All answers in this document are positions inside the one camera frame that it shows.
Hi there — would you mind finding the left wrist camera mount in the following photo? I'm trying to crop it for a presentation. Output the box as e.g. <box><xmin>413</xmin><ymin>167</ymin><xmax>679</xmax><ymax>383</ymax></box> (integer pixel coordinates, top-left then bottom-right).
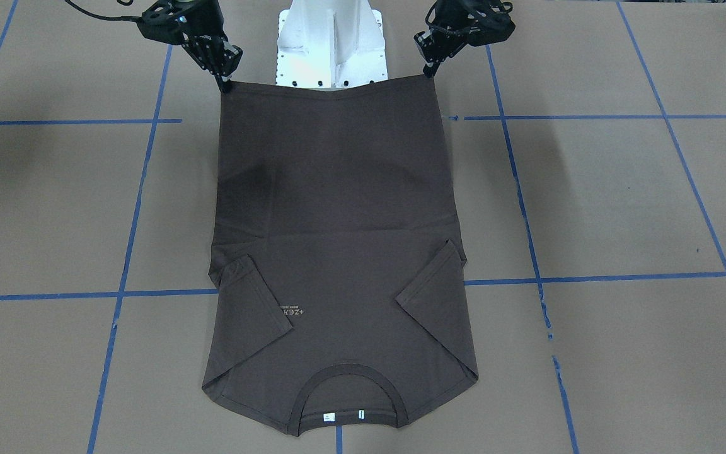
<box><xmin>462</xmin><ymin>1</ymin><xmax>516</xmax><ymax>47</ymax></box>

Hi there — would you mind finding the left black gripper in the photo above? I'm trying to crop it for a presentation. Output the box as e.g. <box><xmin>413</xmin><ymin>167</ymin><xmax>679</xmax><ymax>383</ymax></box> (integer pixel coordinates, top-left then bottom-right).
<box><xmin>413</xmin><ymin>1</ymin><xmax>472</xmax><ymax>78</ymax></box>

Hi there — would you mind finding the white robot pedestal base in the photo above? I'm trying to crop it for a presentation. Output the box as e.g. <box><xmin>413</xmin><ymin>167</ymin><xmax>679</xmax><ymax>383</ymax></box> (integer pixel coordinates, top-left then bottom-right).
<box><xmin>275</xmin><ymin>1</ymin><xmax>389</xmax><ymax>90</ymax></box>

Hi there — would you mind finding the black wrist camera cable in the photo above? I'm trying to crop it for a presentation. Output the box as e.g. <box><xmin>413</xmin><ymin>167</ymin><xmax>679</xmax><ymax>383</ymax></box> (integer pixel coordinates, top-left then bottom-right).
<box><xmin>64</xmin><ymin>0</ymin><xmax>143</xmax><ymax>23</ymax></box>

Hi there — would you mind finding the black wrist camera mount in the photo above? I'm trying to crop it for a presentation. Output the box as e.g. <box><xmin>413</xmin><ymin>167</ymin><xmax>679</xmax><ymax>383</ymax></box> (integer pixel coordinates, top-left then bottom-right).
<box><xmin>136</xmin><ymin>1</ymin><xmax>193</xmax><ymax>45</ymax></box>

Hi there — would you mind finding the brown t-shirt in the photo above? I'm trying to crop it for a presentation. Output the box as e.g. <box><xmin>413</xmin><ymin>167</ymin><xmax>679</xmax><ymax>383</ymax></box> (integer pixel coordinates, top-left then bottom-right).
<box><xmin>202</xmin><ymin>75</ymin><xmax>479</xmax><ymax>436</ymax></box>

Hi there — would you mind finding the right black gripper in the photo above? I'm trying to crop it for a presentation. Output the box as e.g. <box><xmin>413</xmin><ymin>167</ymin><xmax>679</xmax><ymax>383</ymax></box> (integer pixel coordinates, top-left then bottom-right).
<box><xmin>181</xmin><ymin>1</ymin><xmax>244</xmax><ymax>94</ymax></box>

